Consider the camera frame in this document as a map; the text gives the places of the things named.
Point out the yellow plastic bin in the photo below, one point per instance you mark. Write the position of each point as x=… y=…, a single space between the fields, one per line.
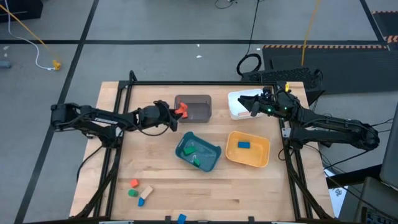
x=245 y=158

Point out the grey monitor back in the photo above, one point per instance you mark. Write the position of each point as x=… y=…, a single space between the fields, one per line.
x=391 y=155

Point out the green cylinder block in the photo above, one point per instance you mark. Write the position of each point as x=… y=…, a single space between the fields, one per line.
x=133 y=193

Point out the small green block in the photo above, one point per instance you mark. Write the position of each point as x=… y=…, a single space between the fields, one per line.
x=196 y=162

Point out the brown plastic bin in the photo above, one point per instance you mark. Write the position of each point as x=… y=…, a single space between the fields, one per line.
x=199 y=105

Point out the teal plastic bin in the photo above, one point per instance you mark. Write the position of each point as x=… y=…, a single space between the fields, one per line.
x=208 y=154

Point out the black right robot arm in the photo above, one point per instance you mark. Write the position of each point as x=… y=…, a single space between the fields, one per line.
x=326 y=129

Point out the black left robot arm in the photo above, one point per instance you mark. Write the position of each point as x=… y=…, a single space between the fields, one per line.
x=93 y=119

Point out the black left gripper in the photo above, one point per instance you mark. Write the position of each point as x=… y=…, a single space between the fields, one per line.
x=154 y=116

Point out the red arch block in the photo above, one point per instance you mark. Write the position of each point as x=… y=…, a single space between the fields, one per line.
x=182 y=108

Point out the green rectangular block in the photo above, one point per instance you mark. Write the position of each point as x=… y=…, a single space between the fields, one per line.
x=189 y=150

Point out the white printed paper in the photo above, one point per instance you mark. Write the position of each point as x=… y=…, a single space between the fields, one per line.
x=337 y=194

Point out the black hazard-edged floor mat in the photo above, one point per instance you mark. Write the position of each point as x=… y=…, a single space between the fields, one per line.
x=342 y=68
x=387 y=26

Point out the white plastic bin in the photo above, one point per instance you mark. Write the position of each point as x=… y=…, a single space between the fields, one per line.
x=232 y=107

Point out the short natural wood block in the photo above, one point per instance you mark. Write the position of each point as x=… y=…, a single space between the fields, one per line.
x=146 y=192

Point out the black perforated computer case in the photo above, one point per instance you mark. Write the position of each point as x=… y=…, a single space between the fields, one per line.
x=280 y=75

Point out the blue square block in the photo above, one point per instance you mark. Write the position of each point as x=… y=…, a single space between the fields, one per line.
x=182 y=219

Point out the silver edge plate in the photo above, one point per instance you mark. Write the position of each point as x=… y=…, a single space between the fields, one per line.
x=116 y=222
x=284 y=222

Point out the blue rectangular block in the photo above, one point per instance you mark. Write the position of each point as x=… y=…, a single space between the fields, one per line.
x=244 y=145

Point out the black cabinet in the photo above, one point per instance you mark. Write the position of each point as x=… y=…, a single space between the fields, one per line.
x=18 y=11

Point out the grey floor object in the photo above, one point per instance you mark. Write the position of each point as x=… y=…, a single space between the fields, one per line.
x=4 y=64

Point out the black aluminium table frame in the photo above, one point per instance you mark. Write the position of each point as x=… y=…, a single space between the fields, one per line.
x=202 y=83

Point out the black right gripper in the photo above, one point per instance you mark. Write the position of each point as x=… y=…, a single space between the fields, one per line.
x=275 y=104

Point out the blue half-round block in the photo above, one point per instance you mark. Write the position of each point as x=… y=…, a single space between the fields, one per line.
x=141 y=202

